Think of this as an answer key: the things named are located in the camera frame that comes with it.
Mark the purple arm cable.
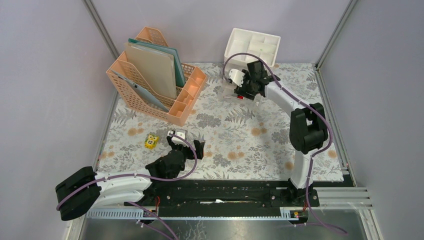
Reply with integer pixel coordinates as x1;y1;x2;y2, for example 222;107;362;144
222;52;349;237
55;134;199;240

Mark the floral patterned table mat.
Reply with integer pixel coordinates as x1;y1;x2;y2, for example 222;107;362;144
96;62;345;182

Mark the teal file folder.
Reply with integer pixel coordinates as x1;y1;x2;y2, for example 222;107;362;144
128;38;186;88

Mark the aluminium frame post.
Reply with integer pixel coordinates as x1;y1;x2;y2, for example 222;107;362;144
82;0;120;59
315;0;359;69

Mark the white plastic drawer unit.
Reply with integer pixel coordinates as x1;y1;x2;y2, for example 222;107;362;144
219;27;282;107

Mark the yellow owl eraser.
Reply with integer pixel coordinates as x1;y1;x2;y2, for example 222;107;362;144
144;133;160;149

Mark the beige file folder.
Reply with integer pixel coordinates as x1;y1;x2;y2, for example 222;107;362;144
124;42;177;100

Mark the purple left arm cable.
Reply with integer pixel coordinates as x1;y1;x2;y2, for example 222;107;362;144
55;134;199;240

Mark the right aluminium frame post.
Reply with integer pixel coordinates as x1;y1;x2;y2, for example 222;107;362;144
315;0;359;69

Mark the light blue clipboard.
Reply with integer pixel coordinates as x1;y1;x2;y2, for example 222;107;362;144
109;69;169;113

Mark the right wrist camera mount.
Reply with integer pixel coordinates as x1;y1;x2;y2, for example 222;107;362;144
227;68;246;88

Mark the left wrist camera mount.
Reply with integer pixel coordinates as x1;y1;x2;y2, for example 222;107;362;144
167;129;188;147

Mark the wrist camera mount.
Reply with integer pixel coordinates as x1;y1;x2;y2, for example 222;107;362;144
227;68;246;88
167;129;188;147

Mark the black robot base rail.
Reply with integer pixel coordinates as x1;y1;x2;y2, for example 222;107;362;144
136;179;320;219

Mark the orange plastic file organizer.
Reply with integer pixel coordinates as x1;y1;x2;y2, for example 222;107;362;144
106;27;207;127

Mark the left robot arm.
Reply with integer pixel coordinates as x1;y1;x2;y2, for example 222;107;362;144
55;132;205;221

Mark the left aluminium frame post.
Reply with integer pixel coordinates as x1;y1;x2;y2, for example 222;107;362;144
82;0;120;59

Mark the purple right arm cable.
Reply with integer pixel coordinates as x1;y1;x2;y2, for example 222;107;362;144
222;52;349;237

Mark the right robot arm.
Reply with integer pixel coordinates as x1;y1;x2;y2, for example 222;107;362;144
228;60;329;206

